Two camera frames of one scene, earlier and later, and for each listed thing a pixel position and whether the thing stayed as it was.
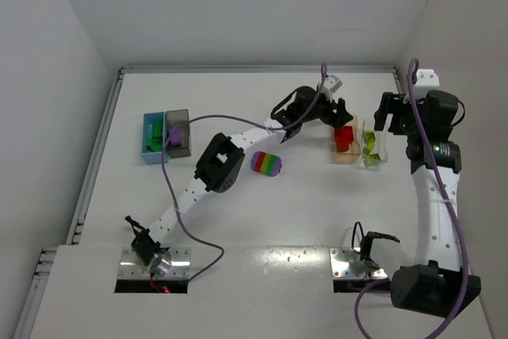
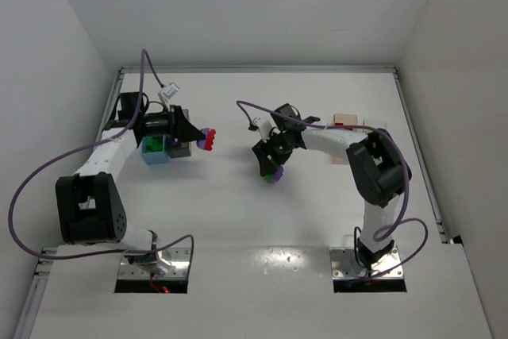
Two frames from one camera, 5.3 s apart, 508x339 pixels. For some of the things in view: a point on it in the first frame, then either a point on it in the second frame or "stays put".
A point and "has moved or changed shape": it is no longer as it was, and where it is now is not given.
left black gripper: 333,110 -> 175,124
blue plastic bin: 152,137 stays put
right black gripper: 391,106 -> 272,150
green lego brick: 155,142 stays put
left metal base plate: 179,267 stays put
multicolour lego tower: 266,163 has moved or changed shape
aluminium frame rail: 47,253 stays put
